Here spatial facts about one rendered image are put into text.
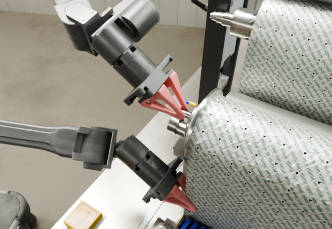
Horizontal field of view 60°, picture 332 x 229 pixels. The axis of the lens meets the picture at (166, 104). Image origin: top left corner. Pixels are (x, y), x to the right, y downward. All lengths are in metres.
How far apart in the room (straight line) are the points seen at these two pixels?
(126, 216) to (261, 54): 0.53
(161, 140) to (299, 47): 0.55
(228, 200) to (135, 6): 0.38
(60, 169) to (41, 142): 1.51
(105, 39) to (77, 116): 1.96
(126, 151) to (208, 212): 0.20
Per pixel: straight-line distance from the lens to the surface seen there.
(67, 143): 0.60
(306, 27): 0.59
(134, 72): 0.48
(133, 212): 0.83
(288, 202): 0.48
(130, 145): 0.58
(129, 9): 0.52
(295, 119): 0.61
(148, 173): 0.59
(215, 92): 0.50
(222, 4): 0.71
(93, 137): 0.59
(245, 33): 0.65
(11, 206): 1.77
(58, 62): 3.09
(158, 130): 0.99
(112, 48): 0.48
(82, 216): 0.82
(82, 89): 2.68
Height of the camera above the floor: 1.63
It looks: 43 degrees down
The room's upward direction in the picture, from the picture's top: straight up
